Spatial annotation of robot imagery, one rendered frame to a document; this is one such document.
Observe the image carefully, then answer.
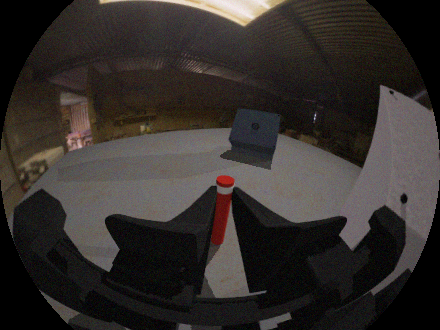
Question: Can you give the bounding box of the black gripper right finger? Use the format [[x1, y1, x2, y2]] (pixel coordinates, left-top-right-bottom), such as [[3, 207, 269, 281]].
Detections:
[[232, 188, 347, 293]]

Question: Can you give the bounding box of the red peg with white band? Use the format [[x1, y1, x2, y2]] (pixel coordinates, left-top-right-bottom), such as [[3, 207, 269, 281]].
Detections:
[[211, 176, 235, 245]]

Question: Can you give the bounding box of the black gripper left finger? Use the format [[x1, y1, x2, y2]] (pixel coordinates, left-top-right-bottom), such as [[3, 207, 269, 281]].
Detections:
[[104, 186, 217, 296]]

